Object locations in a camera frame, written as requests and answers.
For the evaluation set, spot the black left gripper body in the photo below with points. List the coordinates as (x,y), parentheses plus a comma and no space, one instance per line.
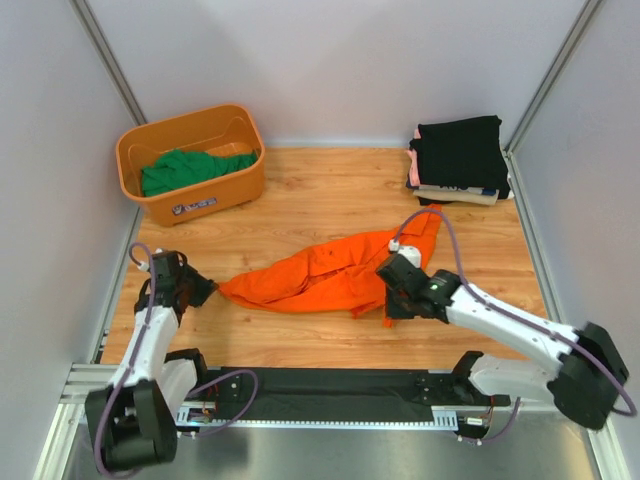
(180,282)

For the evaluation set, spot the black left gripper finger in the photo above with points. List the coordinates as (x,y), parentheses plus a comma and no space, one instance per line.
(198,283)
(189,299)

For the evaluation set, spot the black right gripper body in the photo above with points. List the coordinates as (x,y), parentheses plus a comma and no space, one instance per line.
(405,299)

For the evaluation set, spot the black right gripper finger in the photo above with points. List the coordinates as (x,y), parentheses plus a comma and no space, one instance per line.
(393,309)
(412,310)

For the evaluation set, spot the orange t shirt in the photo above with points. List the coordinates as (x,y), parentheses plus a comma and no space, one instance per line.
(339,275)

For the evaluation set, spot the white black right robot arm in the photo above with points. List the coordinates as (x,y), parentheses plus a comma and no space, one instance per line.
(579,371)

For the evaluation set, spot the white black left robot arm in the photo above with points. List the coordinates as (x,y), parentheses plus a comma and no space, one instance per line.
(131,420)

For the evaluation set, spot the black bottom folded t shirt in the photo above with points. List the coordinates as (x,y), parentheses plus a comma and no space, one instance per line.
(435,201)

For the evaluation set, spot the black folded t shirt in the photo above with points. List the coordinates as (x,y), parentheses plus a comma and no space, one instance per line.
(462,153)
(435,201)

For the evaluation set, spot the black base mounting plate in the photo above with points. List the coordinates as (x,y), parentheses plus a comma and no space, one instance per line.
(350,395)

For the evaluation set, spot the orange plastic basket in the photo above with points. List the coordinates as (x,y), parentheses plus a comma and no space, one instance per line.
(223,130)

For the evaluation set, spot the green t shirt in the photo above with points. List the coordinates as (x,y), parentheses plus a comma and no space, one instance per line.
(179,169)

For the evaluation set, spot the beige folded t shirt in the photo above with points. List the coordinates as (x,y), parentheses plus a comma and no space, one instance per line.
(473,195)

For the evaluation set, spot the aluminium front frame rail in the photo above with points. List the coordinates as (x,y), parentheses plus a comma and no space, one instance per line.
(489,375)

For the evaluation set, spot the aluminium right side rail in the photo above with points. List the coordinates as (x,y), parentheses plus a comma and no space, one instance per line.
(533,244)

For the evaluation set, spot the aluminium left corner post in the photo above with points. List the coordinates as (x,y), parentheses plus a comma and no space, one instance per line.
(99,41)

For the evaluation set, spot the aluminium corner post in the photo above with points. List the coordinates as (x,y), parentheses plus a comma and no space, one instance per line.
(560,61)
(99,41)

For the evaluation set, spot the aluminium right corner post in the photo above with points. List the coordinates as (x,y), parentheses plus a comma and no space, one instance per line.
(560,61)

